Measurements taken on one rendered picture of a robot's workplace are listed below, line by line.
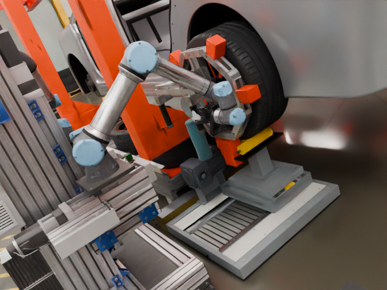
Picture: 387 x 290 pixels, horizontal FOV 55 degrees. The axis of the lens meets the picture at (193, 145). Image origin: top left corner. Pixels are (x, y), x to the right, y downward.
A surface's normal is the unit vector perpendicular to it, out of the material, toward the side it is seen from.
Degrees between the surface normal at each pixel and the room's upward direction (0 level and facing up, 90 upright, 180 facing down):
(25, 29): 90
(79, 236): 90
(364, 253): 0
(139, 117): 90
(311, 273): 0
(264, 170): 90
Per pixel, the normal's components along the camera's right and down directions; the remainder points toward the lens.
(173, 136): 0.54, 0.11
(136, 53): 0.35, 0.14
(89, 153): 0.21, 0.36
